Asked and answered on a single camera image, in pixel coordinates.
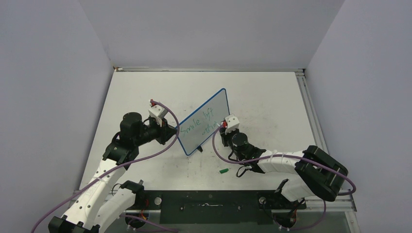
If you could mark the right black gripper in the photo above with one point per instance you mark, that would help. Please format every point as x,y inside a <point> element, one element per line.
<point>225,136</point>

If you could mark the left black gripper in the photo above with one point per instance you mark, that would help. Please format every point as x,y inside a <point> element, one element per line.
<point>165,132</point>

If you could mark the blue framed whiteboard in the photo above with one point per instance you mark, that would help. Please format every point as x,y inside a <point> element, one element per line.
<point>201,124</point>

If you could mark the green marker cap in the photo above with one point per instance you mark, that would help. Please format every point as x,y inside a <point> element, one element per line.
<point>224,171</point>

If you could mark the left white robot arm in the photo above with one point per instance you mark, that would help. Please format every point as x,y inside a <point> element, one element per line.
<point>92,212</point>

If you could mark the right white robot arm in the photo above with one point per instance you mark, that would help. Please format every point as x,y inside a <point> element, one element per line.
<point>318,173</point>

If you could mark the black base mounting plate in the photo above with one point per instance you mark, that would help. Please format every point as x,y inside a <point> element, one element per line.
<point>213,207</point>

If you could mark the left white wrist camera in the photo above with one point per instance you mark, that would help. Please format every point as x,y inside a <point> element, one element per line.
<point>157,112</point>

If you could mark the aluminium frame rail back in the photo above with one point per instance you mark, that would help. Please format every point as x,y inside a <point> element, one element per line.
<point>244,69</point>

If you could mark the aluminium frame rail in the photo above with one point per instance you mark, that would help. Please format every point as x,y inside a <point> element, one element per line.
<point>244,69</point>
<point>310,109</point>

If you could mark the aluminium frame rail right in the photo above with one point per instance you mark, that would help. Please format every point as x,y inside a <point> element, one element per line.
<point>310,109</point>

